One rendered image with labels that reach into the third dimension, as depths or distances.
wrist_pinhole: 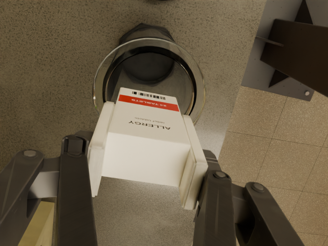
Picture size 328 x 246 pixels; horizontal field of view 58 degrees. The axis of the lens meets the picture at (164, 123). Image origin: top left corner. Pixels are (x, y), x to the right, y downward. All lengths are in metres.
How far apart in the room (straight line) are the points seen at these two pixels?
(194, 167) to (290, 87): 1.51
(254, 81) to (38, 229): 1.24
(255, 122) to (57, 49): 1.30
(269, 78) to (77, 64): 1.20
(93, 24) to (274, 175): 1.54
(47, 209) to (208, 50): 0.42
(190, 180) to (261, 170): 1.66
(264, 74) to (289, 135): 0.40
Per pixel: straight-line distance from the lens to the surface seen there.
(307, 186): 2.00
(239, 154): 1.72
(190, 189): 0.16
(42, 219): 0.61
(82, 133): 0.18
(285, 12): 1.56
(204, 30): 0.51
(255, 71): 1.55
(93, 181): 0.16
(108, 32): 0.50
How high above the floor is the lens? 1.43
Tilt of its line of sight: 67 degrees down
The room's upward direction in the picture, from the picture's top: 172 degrees clockwise
